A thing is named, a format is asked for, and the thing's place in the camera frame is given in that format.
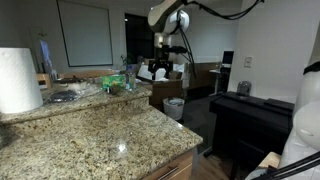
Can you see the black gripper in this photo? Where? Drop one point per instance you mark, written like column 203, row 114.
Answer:
column 162, row 59

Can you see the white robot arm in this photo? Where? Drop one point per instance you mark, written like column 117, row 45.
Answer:
column 275, row 48

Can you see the white waste bin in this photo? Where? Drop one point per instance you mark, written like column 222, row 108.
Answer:
column 173, row 107

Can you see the wooden counter drawer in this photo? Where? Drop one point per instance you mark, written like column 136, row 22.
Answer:
column 178, row 169

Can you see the dark window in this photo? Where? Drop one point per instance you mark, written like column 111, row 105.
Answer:
column 139, row 38

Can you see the potted plant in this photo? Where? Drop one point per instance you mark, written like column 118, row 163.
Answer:
column 127, row 60

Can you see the brown wooden desk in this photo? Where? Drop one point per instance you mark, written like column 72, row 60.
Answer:
column 181, row 82

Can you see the water bottle on upper ledge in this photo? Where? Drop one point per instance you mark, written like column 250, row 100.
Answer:
column 130, row 78

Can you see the green tissue box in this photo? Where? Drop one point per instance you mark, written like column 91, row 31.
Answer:
column 113, row 83

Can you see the white projector screen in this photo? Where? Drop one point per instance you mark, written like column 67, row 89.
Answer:
column 86, row 34

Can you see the black bowl on ledge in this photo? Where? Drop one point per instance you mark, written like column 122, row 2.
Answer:
column 63, row 96

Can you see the black piano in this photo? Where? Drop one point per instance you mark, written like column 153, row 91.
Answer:
column 249, row 128

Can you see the white paper towel roll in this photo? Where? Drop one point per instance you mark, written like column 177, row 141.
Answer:
column 19, row 88

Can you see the wall light switch plate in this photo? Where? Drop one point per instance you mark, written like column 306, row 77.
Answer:
column 248, row 61

